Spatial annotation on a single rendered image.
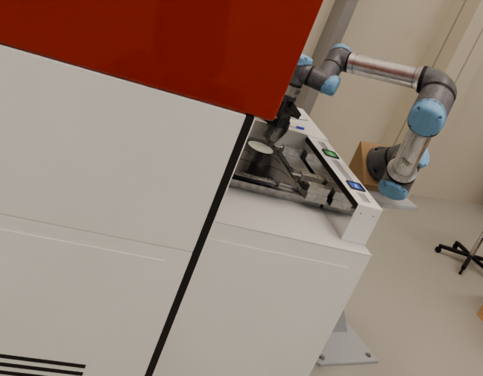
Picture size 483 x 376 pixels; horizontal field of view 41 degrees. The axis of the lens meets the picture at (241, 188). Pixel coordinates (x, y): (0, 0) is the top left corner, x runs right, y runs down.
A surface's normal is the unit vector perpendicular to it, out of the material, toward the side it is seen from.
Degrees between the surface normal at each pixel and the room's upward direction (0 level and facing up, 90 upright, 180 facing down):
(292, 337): 90
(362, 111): 90
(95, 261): 90
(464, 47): 90
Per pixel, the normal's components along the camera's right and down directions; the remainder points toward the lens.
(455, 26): -0.84, -0.11
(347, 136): 0.42, 0.51
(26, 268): 0.21, 0.47
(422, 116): -0.46, 0.65
